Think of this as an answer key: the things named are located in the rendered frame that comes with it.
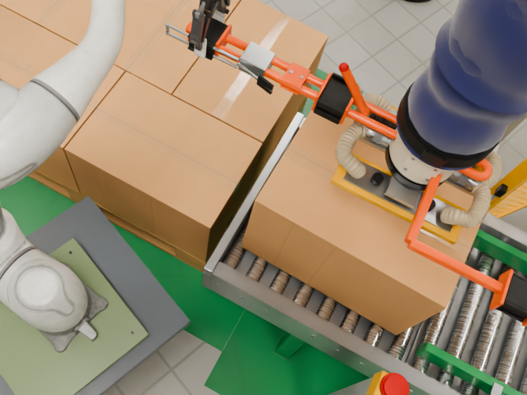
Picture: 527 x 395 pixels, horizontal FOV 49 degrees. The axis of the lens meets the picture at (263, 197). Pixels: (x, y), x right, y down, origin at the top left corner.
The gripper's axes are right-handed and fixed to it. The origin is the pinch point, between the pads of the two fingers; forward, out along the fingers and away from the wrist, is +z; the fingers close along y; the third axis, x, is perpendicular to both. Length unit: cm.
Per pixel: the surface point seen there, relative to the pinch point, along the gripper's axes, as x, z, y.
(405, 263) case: -72, 33, -14
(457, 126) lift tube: -60, -23, -9
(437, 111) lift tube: -55, -22, -7
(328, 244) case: -51, 34, -19
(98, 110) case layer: 44, 73, 1
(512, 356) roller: -125, 73, -7
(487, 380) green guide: -116, 64, -22
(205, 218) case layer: -11, 73, -16
